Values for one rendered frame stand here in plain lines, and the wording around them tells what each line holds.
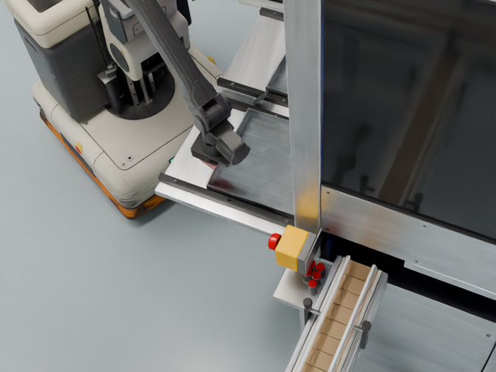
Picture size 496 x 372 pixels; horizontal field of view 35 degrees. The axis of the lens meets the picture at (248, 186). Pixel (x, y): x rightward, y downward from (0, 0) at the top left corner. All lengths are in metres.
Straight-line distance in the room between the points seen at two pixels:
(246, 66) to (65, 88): 0.81
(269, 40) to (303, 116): 0.88
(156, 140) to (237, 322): 0.71
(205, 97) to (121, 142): 1.17
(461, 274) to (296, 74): 0.61
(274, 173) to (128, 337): 1.04
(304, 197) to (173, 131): 1.27
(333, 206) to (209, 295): 1.25
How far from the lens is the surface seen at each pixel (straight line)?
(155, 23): 1.73
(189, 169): 2.07
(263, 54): 2.29
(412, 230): 1.65
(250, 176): 2.04
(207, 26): 3.61
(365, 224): 1.70
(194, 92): 1.77
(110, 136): 2.94
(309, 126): 1.48
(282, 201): 1.99
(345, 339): 1.74
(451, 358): 2.17
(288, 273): 1.90
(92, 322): 2.91
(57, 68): 2.76
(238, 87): 2.19
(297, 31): 1.30
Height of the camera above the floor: 2.59
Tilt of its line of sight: 58 degrees down
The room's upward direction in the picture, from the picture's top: 8 degrees counter-clockwise
